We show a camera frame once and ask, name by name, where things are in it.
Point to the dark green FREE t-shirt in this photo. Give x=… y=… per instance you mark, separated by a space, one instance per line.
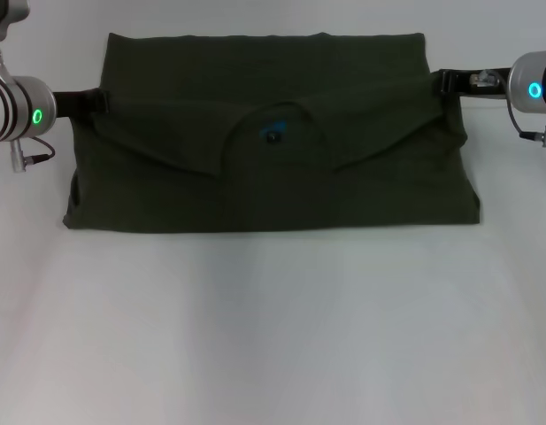
x=272 y=186

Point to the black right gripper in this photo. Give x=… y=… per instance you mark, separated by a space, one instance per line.
x=494 y=90

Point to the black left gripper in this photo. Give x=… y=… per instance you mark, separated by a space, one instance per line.
x=73 y=104

